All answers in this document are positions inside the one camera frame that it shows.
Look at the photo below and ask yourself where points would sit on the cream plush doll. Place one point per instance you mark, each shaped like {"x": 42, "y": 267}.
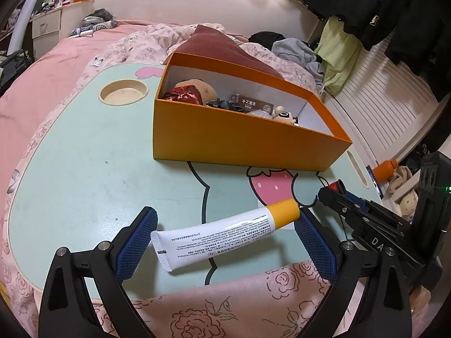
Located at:
{"x": 408, "y": 204}

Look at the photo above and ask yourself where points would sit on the clear round plastic case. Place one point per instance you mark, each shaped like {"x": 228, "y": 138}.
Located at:
{"x": 260, "y": 113}

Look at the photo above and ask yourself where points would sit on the black chair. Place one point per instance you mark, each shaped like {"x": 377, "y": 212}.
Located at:
{"x": 14, "y": 65}

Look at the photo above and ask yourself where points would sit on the pink floral quilt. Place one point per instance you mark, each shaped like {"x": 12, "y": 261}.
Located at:
{"x": 148, "y": 42}

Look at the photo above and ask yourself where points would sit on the orange bottle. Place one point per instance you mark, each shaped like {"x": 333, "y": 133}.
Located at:
{"x": 385, "y": 169}

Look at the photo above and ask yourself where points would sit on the white rolled sheet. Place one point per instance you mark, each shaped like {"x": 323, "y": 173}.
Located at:
{"x": 21, "y": 24}

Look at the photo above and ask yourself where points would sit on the blue floral cloth pile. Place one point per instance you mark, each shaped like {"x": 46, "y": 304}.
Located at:
{"x": 95, "y": 23}

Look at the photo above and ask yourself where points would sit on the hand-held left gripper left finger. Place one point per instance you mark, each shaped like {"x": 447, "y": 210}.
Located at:
{"x": 137, "y": 239}

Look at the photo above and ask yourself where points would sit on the maroon pillow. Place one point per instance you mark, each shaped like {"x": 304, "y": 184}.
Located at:
{"x": 218, "y": 47}

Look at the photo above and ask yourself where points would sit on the grey clothing heap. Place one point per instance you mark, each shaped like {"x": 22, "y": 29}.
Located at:
{"x": 296, "y": 51}

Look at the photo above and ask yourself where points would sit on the clutter of small shelf things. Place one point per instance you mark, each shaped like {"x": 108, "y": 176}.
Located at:
{"x": 56, "y": 0}

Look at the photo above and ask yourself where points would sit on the brown card box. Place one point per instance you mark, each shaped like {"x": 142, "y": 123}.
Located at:
{"x": 255, "y": 105}

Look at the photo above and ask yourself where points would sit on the light green hanging garment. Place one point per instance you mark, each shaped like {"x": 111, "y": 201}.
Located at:
{"x": 338, "y": 52}

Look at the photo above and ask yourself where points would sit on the white nightstand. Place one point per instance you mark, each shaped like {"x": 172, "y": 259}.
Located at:
{"x": 45, "y": 24}

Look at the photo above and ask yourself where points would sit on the small white figurine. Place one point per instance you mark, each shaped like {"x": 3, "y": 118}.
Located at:
{"x": 285, "y": 115}

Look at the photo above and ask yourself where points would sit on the white louvered panel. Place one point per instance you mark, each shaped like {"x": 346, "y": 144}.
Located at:
{"x": 387, "y": 95}

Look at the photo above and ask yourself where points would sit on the pink rose print blanket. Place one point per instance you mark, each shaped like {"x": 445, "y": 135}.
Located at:
{"x": 218, "y": 306}

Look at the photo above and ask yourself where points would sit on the small red bottle black cap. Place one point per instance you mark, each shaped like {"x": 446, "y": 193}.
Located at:
{"x": 337, "y": 186}

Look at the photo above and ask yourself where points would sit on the white tube yellow cap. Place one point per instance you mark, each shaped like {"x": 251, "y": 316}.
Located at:
{"x": 218, "y": 236}

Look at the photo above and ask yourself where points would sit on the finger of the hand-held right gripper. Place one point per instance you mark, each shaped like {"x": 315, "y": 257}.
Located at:
{"x": 340, "y": 209}
{"x": 357, "y": 201}

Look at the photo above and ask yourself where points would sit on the beige cloth bundle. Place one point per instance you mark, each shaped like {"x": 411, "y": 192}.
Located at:
{"x": 400, "y": 179}

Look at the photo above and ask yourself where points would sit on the black clothing heap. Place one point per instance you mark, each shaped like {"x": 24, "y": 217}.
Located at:
{"x": 266, "y": 38}

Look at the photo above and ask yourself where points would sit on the pink bedsheet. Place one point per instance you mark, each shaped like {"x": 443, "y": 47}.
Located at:
{"x": 53, "y": 63}

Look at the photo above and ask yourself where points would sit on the orange cardboard box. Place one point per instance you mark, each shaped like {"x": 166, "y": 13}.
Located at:
{"x": 229, "y": 137}

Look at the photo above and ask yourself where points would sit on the black lace scrunchie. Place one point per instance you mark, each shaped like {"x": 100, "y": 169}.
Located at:
{"x": 218, "y": 104}

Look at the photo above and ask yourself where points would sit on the dark screen tablet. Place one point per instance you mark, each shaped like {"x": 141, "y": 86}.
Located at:
{"x": 375, "y": 181}

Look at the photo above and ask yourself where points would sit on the tan plush toy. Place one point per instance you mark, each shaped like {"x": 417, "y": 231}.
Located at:
{"x": 206, "y": 89}

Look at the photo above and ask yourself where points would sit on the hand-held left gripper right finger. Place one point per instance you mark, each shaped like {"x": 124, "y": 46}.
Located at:
{"x": 317, "y": 250}

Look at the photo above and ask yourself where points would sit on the shiny red black packet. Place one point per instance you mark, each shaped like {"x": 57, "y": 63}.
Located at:
{"x": 183, "y": 95}

